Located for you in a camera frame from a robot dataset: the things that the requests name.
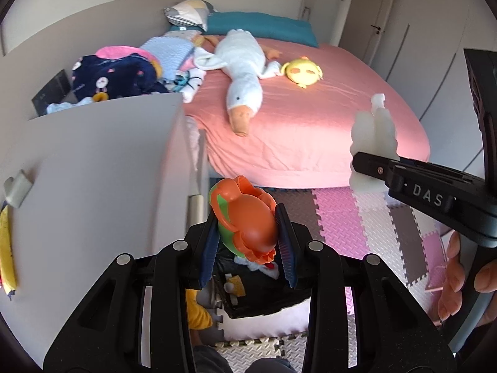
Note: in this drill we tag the pink cloth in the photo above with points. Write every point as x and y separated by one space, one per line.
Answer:
112 51

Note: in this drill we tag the white wardrobe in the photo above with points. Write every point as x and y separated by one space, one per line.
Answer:
435 66

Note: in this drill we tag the white goose plush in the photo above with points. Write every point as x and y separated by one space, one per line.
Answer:
242 74

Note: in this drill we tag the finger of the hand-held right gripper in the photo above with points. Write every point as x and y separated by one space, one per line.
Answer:
411 182

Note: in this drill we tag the pink bed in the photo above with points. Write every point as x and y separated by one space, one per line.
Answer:
310 136

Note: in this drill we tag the navy printed blanket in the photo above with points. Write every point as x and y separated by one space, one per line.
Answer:
112 77

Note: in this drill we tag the grey table leg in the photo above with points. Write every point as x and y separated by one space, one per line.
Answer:
196 213

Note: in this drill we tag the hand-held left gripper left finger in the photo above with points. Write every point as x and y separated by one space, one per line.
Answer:
207 252

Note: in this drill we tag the white socks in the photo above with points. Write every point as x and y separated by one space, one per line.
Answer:
192 81

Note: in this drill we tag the small white blue cloth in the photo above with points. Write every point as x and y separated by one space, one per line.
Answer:
64 107

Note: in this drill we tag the white door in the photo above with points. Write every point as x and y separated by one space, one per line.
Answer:
369 7

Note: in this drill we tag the grey plastic hook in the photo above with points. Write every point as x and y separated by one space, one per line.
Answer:
17 188

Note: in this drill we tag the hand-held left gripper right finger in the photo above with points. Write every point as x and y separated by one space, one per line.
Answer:
286 248

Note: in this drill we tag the person's right hand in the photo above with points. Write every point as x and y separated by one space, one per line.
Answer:
454 272

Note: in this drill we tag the checkered patchwork pillow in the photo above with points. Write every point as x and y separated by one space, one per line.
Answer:
190 11

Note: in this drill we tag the foam puzzle floor mats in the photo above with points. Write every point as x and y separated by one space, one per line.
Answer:
388 241

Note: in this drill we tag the yellow banana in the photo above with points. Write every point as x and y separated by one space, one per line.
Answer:
7 248

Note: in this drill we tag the yellow chick toy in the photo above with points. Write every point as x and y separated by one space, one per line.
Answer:
303 72

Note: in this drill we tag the orange crab toy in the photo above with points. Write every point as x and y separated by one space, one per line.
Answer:
248 221

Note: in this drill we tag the light blue blanket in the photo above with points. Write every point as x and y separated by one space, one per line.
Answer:
167 52

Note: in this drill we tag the teal pillow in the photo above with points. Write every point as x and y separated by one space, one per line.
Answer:
260 27

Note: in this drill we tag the black toy storage bin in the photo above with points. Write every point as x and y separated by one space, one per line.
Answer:
271 303

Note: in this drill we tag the yellow sponge piece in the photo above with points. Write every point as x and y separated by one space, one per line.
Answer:
237 284

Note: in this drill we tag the black wall socket panel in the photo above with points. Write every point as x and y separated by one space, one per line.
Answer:
50 91

